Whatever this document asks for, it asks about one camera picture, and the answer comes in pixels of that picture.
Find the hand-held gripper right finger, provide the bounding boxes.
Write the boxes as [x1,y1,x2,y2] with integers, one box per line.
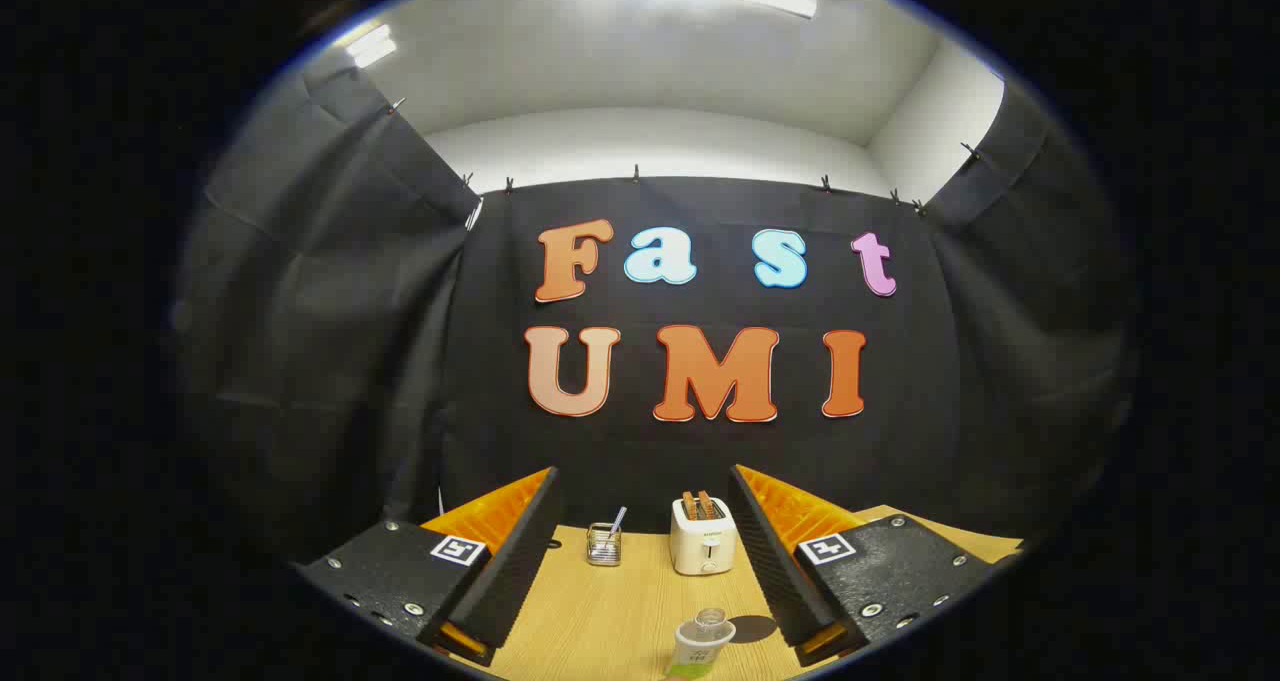
[728,463,1001,668]

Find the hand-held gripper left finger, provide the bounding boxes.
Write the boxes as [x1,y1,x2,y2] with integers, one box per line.
[292,466,563,668]

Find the white green juice bottle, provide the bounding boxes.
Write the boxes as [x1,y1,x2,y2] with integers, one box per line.
[665,608,736,681]

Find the white toaster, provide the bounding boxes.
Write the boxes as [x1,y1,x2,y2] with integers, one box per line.
[670,496,738,576]

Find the wooden table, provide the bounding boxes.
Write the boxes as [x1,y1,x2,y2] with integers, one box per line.
[415,504,1028,681]

